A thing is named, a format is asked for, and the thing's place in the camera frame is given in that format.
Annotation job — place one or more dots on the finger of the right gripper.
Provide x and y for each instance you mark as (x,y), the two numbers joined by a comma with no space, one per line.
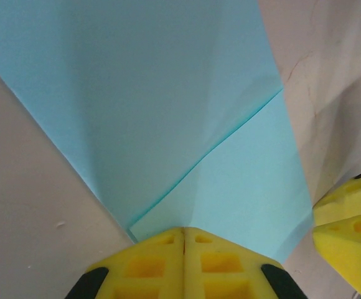
(354,199)
(351,249)

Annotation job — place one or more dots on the light blue paper sheet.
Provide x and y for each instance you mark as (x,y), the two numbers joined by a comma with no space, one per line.
(137,93)

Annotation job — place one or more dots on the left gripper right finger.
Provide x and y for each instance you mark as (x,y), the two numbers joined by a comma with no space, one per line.
(224,271)

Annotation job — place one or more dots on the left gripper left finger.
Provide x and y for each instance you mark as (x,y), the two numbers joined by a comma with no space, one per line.
(149,271)

